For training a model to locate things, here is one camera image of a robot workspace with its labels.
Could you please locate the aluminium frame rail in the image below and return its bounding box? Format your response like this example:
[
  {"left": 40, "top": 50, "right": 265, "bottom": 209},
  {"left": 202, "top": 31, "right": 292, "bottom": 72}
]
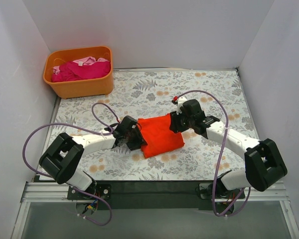
[{"left": 21, "top": 181, "right": 289, "bottom": 202}]

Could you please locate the orange plastic bin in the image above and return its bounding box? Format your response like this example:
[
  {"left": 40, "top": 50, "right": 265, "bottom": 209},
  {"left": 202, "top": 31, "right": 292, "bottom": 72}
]
[{"left": 43, "top": 46, "right": 114, "bottom": 99}]

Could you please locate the orange t shirt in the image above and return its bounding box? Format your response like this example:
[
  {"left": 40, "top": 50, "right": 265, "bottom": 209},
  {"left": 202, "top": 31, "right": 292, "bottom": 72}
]
[{"left": 138, "top": 114, "right": 185, "bottom": 158}]

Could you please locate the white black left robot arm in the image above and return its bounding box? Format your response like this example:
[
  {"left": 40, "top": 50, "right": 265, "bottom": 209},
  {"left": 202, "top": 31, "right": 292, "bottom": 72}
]
[{"left": 39, "top": 116, "right": 146, "bottom": 199}]

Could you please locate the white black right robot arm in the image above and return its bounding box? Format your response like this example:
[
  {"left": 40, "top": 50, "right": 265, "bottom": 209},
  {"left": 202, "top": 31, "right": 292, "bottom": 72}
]
[{"left": 169, "top": 97, "right": 288, "bottom": 198}]

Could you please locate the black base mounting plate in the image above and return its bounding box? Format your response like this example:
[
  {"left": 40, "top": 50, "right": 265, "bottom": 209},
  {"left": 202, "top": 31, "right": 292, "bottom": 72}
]
[{"left": 67, "top": 181, "right": 245, "bottom": 211}]

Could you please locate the magenta t shirt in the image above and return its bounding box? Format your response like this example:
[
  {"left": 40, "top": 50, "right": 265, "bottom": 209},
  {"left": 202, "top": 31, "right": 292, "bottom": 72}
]
[{"left": 51, "top": 61, "right": 111, "bottom": 83}]

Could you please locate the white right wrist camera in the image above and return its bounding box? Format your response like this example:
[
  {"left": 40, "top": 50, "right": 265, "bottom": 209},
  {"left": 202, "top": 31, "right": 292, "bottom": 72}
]
[{"left": 172, "top": 96, "right": 188, "bottom": 115}]

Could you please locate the floral patterned table mat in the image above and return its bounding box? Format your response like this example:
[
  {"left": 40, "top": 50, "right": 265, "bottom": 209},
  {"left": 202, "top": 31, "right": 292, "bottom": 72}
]
[{"left": 47, "top": 71, "right": 258, "bottom": 180}]

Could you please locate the light pink t shirt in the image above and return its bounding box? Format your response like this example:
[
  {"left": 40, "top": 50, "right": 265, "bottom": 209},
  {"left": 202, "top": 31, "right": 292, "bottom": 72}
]
[{"left": 53, "top": 56, "right": 108, "bottom": 75}]

